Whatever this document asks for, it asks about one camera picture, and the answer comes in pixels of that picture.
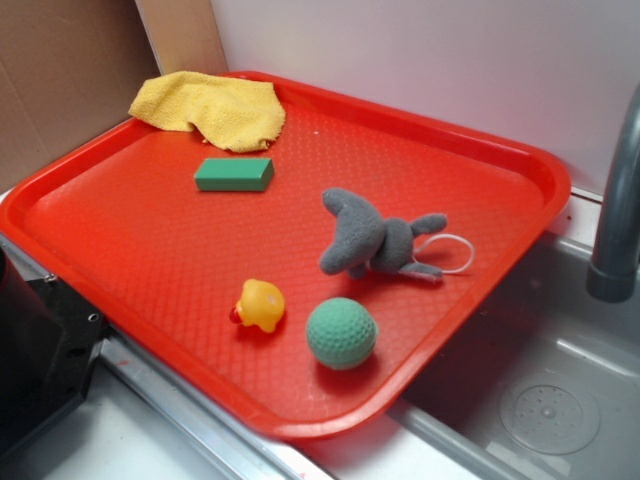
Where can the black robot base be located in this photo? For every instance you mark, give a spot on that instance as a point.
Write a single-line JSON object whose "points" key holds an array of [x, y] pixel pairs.
{"points": [[50, 338]]}

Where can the brown cardboard panel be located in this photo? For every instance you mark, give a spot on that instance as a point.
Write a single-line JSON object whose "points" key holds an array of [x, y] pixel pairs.
{"points": [[70, 69]]}

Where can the yellow cloth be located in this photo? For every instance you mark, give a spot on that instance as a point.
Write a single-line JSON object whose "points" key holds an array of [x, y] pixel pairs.
{"points": [[236, 115]]}

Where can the yellow rubber duck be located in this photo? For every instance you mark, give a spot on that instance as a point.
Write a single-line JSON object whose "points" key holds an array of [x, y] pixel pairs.
{"points": [[261, 304]]}

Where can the grey faucet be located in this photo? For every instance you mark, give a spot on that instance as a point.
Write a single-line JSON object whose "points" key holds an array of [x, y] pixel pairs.
{"points": [[612, 270]]}

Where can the green dimpled ball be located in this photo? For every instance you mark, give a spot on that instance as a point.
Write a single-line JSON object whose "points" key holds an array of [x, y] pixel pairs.
{"points": [[341, 333]]}

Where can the grey plastic sink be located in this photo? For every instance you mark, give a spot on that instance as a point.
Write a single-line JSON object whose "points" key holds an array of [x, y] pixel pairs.
{"points": [[541, 382]]}

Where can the green rectangular block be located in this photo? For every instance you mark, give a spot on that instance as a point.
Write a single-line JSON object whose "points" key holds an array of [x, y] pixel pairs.
{"points": [[234, 174]]}

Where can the red plastic tray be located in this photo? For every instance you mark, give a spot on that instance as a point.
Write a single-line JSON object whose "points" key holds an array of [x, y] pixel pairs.
{"points": [[122, 221]]}

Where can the grey plush toy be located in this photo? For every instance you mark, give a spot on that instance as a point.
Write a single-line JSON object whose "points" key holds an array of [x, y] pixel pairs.
{"points": [[365, 241]]}

